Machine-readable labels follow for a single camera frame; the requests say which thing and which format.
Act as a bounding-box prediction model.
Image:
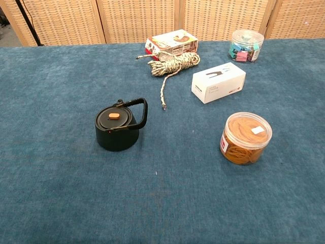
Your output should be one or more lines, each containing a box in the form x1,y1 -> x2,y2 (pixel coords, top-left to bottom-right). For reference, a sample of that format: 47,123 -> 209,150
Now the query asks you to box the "grey pot lid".
99,109 -> 126,129

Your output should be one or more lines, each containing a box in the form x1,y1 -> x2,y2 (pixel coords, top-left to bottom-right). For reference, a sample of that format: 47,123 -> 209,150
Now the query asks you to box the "blue carpet table cover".
0,38 -> 325,244

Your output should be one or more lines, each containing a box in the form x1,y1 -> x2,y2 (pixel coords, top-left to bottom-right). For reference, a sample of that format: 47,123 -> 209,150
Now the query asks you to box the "white rectangular carton box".
191,62 -> 247,104

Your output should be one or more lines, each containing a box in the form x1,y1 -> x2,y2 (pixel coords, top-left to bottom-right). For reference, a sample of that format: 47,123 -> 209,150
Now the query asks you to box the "printed red white carton box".
145,29 -> 199,57

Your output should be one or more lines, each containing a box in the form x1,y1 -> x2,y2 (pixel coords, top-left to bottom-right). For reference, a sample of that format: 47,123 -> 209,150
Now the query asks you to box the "clear jar of rubber bands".
219,112 -> 273,166

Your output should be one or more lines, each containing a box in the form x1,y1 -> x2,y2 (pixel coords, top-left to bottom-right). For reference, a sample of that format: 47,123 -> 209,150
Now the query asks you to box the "woven rattan folding screen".
0,0 -> 325,47

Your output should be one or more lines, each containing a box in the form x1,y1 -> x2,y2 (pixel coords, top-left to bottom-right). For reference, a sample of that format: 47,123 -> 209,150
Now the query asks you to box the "clear jar of binder clips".
227,29 -> 265,64

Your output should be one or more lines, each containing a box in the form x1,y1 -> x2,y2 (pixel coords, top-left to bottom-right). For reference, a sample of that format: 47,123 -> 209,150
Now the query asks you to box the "black tripod leg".
14,0 -> 44,47

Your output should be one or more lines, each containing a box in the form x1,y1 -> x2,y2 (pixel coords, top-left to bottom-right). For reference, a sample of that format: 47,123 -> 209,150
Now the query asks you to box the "black kettle with handle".
94,97 -> 149,152

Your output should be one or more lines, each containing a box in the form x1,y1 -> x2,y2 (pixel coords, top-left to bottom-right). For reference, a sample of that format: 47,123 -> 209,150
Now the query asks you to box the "coiled camouflage rope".
136,50 -> 201,111

